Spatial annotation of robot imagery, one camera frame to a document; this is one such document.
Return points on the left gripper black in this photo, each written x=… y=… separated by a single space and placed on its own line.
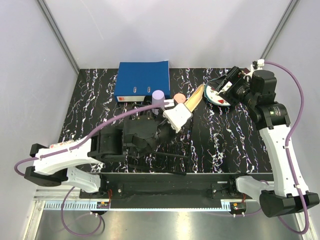
x=173 y=134

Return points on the blue ring binder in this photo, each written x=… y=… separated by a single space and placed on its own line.
x=137 y=80

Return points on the peach floral plate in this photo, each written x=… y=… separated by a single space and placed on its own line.
x=193 y=101

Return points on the pink plastic cup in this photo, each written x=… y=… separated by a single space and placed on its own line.
x=179 y=98

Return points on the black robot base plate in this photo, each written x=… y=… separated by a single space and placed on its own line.
x=164 y=191

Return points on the aluminium rail frame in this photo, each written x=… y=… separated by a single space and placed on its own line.
x=164 y=190

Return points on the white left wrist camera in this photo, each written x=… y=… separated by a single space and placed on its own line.
x=176 y=115

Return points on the illustrated book at left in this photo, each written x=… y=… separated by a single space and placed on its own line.
x=60 y=144

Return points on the white watermelon pattern plate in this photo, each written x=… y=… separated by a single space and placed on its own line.
x=215 y=83

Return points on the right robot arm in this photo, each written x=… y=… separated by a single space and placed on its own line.
x=256 y=90

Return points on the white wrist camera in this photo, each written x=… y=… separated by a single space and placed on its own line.
x=255 y=65
x=176 y=115

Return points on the teal scalloped plate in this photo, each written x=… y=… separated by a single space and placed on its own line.
x=214 y=98

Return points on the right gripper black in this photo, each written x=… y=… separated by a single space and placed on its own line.
x=235 y=75

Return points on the black wire dish rack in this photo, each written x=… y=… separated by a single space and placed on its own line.
x=145 y=155

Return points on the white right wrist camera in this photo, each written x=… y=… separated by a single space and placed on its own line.
x=255 y=65

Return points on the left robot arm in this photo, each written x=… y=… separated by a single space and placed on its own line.
x=58 y=166

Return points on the lilac plastic cup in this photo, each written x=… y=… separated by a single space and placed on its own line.
x=157 y=97

